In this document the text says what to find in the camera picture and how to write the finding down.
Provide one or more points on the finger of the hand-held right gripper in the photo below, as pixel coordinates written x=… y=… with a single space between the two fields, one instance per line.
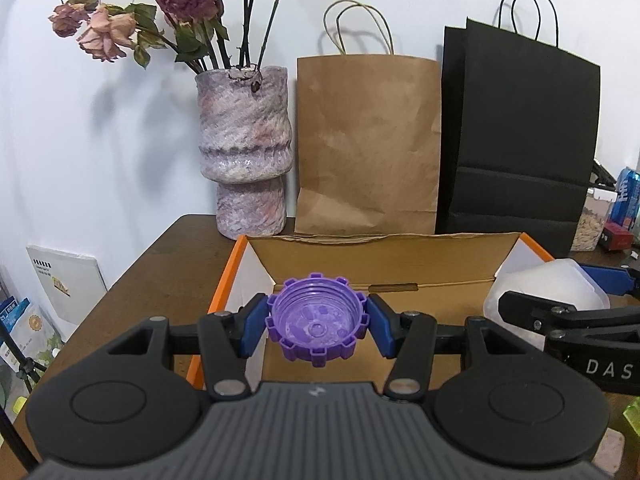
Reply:
x=530 y=310
x=612 y=280

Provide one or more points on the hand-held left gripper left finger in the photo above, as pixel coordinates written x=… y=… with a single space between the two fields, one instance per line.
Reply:
x=254 y=327

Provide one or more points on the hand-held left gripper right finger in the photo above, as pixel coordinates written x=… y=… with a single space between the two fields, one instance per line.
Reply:
x=382 y=327

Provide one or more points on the white translucent plastic container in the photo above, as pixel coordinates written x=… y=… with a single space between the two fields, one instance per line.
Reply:
x=545 y=280

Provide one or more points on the purple toothed bottle cap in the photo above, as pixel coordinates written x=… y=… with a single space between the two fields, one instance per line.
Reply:
x=315 y=317

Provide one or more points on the red orange cardboard box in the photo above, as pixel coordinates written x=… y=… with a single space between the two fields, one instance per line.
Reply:
x=425 y=265

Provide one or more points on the small red box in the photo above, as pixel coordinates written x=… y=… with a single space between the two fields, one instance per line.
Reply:
x=617 y=237

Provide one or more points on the green translucent plastic object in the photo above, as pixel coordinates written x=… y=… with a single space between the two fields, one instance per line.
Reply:
x=632 y=417

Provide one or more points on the clear snack jar black lid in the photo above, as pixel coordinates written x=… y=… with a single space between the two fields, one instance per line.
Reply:
x=592 y=220

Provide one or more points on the blue drink can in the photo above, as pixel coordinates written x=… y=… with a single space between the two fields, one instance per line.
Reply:
x=627 y=200

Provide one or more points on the black paper bag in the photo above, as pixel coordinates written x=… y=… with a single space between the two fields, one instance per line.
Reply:
x=520 y=135

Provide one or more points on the purple marbled ceramic vase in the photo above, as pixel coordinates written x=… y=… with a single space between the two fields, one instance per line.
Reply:
x=245 y=150

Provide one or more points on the brown paper bag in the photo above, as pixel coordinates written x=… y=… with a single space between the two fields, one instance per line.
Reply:
x=367 y=150

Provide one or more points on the white booklet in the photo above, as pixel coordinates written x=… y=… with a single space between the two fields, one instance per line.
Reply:
x=70 y=285

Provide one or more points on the white packet gold seal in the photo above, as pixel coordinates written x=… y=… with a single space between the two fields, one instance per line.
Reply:
x=42 y=330

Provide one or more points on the black tripod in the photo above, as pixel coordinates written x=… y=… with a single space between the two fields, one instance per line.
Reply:
x=25 y=367

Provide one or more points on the blue white packet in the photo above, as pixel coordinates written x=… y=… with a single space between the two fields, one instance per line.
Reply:
x=12 y=325

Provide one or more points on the dried rose bouquet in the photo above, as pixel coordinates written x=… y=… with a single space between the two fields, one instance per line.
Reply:
x=190 y=5

